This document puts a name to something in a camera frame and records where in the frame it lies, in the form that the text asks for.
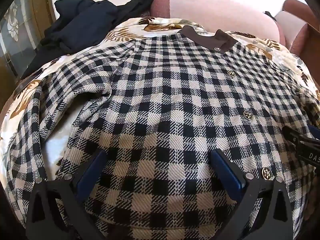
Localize leaf pattern cream blanket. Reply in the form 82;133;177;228
0;16;320;221

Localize black white checkered shirt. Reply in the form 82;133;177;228
6;25;320;240

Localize dark navy garment pile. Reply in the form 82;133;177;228
21;0;154;79

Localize pink long bolster pillow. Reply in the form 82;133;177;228
150;0;285;45

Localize brown wooden bed frame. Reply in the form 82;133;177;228
300;24;320;85

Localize wooden glass cabinet door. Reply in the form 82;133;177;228
1;0;55;100

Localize small black object behind pillow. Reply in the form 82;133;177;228
264;11;277;22

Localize pink brown side cushion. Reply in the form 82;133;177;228
276;0;319;56

